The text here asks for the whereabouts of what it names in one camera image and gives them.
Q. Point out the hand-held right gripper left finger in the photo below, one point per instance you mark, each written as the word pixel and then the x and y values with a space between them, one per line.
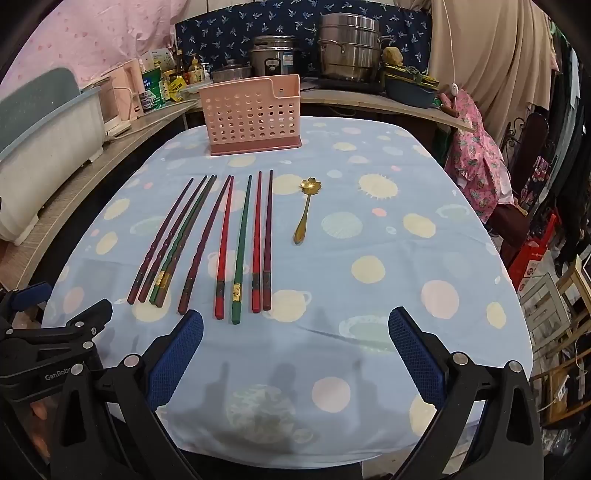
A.
pixel 178 355

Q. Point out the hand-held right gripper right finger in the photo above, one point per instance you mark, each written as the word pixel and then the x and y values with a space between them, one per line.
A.
pixel 415 355

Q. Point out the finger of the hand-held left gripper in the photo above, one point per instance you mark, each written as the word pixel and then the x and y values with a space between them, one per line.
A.
pixel 32 296
pixel 87 318

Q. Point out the maroon wavy chopstick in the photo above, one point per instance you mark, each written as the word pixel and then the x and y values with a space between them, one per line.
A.
pixel 174 240
pixel 206 244
pixel 161 240

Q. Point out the red straight chopstick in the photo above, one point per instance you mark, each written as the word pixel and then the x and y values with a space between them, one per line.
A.
pixel 258 240
pixel 226 249

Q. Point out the green straight chopstick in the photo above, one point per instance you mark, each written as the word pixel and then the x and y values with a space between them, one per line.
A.
pixel 243 249

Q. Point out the maroon straight chopstick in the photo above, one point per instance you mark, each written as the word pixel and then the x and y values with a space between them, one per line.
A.
pixel 268 240

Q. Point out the gold flower spoon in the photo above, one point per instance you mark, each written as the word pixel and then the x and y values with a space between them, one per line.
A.
pixel 304 217

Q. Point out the pink perforated utensil holder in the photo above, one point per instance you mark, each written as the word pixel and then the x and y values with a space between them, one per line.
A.
pixel 251 115

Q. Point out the person's left hand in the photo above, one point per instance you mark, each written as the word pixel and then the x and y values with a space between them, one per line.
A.
pixel 39 410

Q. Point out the light blue dotted tablecloth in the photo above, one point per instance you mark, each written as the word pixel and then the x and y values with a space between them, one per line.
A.
pixel 351 295

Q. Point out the red cardboard box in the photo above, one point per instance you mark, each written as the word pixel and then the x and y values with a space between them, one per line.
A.
pixel 538 263

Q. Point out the blue white dish storage box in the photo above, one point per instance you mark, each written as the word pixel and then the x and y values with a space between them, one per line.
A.
pixel 46 138

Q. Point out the pink floral cloth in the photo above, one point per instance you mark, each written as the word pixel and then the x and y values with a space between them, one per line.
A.
pixel 478 152

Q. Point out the green tin can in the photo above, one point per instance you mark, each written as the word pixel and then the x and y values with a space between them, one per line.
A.
pixel 152 90

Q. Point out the pink electric kettle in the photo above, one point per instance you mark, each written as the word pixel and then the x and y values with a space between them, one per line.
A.
pixel 127 78

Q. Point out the yellow snack packet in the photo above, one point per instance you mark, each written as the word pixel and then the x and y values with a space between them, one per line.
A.
pixel 177 88

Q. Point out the clear food container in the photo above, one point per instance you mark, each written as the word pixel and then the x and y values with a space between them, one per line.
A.
pixel 191 91

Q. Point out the pink spotted cloth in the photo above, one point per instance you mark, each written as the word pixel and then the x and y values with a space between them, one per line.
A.
pixel 92 37

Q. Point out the dark sauce bottle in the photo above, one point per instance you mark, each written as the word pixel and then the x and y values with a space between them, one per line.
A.
pixel 180 68

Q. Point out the stack of blue yellow bowls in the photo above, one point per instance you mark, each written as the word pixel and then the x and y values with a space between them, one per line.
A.
pixel 408 87

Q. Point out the white carton box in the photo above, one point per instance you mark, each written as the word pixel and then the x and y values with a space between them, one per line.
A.
pixel 159 59

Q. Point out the yellow soap pump bottle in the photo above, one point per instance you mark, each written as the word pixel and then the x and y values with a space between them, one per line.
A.
pixel 196 71

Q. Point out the black induction cooker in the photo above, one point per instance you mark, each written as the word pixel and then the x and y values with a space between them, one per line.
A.
pixel 341 85

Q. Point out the steel pot with glass lid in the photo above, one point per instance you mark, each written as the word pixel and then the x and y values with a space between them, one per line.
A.
pixel 231 71

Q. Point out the yellow loofah sponge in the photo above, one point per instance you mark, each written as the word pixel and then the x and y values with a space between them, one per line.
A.
pixel 392 55

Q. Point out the beige hanging cloth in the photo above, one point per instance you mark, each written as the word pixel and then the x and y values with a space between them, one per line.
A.
pixel 489 60

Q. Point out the steel rice cooker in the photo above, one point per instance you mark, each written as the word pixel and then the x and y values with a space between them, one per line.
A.
pixel 274 55

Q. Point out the steel steamer pot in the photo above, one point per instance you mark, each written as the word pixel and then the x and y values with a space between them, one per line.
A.
pixel 351 46

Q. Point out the navy printed cloth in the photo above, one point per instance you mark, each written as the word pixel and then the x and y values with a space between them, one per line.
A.
pixel 286 21

